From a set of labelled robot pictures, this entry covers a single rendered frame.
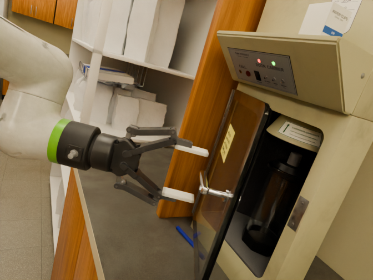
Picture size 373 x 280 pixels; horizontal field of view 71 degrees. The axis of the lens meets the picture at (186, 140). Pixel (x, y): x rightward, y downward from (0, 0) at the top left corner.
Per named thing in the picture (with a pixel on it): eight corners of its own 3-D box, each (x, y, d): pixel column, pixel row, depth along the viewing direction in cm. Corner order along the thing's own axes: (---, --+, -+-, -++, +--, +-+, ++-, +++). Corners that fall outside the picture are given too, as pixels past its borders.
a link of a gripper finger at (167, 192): (162, 192, 55) (161, 195, 55) (194, 200, 55) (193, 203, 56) (163, 186, 58) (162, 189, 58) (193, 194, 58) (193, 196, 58)
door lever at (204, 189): (218, 183, 59) (222, 173, 58) (224, 204, 50) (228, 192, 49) (196, 176, 59) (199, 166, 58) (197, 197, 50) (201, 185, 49)
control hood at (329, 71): (238, 81, 72) (251, 44, 69) (353, 115, 46) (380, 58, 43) (203, 71, 66) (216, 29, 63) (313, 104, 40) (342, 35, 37)
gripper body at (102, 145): (85, 175, 52) (131, 186, 52) (92, 134, 49) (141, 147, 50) (97, 162, 59) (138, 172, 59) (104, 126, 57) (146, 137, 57)
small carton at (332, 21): (314, 47, 50) (327, 14, 48) (337, 49, 46) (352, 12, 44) (296, 39, 48) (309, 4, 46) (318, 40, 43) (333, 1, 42)
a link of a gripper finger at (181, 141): (167, 140, 54) (171, 126, 54) (191, 146, 55) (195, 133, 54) (167, 142, 53) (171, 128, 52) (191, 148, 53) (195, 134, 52)
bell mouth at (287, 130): (295, 133, 77) (303, 115, 75) (354, 159, 62) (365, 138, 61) (252, 125, 67) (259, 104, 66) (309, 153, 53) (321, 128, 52)
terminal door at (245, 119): (195, 215, 81) (237, 89, 71) (198, 299, 52) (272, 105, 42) (192, 214, 81) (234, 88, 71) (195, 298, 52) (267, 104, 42)
